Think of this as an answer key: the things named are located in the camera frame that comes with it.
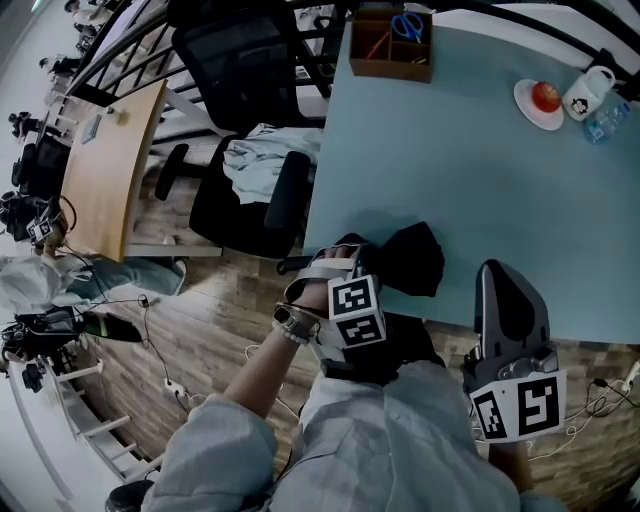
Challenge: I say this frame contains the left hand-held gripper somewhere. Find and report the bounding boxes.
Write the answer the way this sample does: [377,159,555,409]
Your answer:
[283,231,389,351]

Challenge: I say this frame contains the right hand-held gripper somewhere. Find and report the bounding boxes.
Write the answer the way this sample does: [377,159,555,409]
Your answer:
[462,258,568,444]

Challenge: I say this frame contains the person's left forearm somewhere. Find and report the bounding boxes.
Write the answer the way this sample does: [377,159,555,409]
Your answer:
[222,319,314,422]

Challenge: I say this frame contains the person's right forearm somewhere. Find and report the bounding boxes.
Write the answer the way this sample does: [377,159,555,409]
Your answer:
[487,439,535,495]

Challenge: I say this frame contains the person's left hand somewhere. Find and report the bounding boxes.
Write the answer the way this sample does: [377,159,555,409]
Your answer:
[294,286,332,322]

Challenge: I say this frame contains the light blue table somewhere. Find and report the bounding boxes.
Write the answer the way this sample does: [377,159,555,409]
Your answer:
[302,22,640,346]

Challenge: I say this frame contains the light garment on chair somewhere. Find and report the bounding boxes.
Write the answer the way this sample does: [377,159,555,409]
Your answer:
[222,123,324,206]

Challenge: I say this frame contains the person in white coat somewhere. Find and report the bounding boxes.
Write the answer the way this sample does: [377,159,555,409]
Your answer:
[154,359,571,512]

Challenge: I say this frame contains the wooden organizer box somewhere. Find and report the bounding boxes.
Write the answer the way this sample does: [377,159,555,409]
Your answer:
[348,8,434,85]

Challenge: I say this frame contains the white plate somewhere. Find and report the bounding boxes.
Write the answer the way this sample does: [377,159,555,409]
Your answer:
[513,78,565,132]

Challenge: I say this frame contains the orange pen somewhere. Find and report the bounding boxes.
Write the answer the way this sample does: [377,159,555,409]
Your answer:
[368,29,393,60]

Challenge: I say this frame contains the clear water bottle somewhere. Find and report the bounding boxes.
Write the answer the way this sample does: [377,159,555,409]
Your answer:
[582,99,632,146]

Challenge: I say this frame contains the red apple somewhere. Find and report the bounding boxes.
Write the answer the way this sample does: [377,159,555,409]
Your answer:
[530,81,562,114]

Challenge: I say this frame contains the white penguin print mug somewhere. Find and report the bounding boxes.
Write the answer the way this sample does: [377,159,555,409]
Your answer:
[562,65,616,123]

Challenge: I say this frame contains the black office chair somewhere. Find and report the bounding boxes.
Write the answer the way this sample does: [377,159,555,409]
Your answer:
[154,0,331,276]

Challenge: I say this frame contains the blue scissors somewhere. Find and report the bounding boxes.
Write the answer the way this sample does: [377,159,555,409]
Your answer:
[391,12,424,45]

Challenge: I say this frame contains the black shoe with green stripe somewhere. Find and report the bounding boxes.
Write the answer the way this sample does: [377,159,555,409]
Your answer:
[82,312,144,344]

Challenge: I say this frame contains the wooden desk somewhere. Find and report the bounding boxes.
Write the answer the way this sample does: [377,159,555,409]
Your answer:
[59,78,224,264]

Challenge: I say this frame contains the gray tablet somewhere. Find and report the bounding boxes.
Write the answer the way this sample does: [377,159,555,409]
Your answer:
[80,113,104,146]

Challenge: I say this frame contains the white metal rack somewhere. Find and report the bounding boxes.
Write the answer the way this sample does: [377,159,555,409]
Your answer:
[9,357,166,489]

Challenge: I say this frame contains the black metal railing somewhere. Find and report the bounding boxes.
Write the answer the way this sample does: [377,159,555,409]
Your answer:
[64,0,640,109]

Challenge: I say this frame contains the black equipment pile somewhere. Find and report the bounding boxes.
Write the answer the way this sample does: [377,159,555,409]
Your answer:
[0,134,71,241]

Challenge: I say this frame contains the gray strap wristwatch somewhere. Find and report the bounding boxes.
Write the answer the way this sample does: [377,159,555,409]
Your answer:
[272,303,322,342]

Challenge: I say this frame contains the white bead bracelet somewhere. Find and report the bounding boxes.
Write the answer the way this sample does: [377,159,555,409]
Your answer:
[271,319,312,348]

